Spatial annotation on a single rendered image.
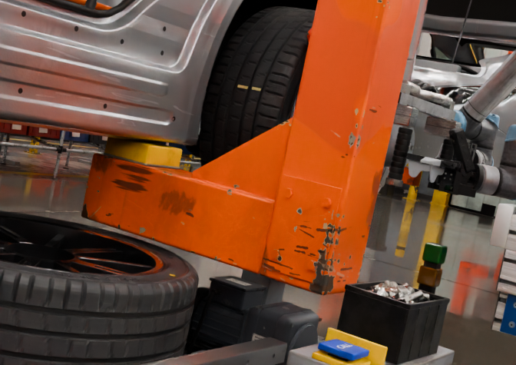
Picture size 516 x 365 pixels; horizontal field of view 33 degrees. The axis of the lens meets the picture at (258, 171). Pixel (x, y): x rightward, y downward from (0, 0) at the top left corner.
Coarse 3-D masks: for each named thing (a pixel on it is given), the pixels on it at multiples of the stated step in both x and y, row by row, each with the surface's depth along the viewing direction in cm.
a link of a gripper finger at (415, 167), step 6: (408, 156) 225; (414, 156) 224; (420, 156) 224; (408, 162) 226; (414, 162) 225; (420, 162) 225; (408, 168) 226; (414, 168) 225; (420, 168) 225; (426, 168) 224; (414, 174) 226
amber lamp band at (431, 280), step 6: (420, 270) 184; (426, 270) 183; (432, 270) 182; (438, 270) 183; (420, 276) 184; (426, 276) 183; (432, 276) 182; (438, 276) 184; (420, 282) 184; (426, 282) 183; (432, 282) 182; (438, 282) 184
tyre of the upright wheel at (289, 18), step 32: (256, 32) 233; (288, 32) 229; (224, 64) 231; (256, 64) 226; (288, 64) 222; (224, 96) 227; (256, 96) 222; (288, 96) 222; (224, 128) 227; (256, 128) 222
